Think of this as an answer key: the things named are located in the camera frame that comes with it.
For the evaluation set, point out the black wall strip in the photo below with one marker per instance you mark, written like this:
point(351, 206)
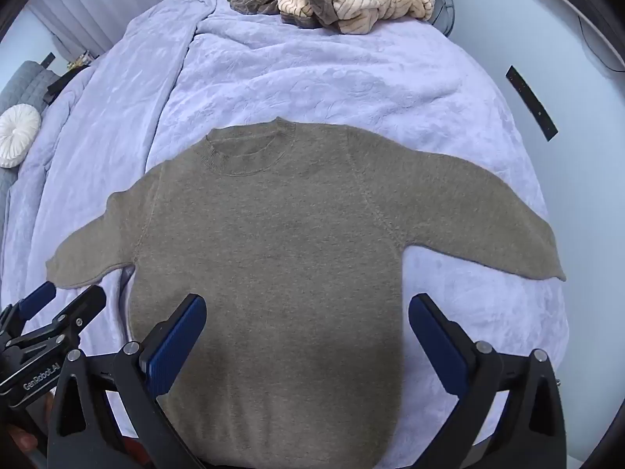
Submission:
point(532, 103)

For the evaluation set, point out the pale curtain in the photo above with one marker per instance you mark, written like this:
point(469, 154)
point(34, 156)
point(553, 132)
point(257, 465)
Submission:
point(112, 5)

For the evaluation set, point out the grey quilted sofa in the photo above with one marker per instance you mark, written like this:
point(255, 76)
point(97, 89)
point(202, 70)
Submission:
point(19, 83)

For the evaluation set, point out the brown knit sweater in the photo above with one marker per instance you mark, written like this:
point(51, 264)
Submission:
point(293, 264)

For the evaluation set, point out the round white cushion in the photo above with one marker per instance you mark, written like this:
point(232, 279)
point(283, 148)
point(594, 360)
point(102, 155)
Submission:
point(17, 134)

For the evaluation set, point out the person's left hand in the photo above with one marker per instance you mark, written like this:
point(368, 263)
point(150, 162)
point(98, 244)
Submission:
point(22, 442)

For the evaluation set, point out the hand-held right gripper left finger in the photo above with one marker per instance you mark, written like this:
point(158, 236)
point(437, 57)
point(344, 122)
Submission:
point(179, 334)

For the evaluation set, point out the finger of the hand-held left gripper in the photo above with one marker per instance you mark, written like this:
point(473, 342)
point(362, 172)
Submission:
point(35, 299)
point(80, 310)

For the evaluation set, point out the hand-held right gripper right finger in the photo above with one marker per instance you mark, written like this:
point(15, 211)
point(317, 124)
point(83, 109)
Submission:
point(438, 342)

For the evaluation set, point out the curved monitor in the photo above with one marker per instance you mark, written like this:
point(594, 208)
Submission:
point(581, 5)

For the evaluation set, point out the black fan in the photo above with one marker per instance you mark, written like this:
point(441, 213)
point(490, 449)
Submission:
point(443, 7)

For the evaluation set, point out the lilac fleece blanket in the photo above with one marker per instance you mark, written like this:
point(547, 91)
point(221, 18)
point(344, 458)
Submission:
point(302, 73)

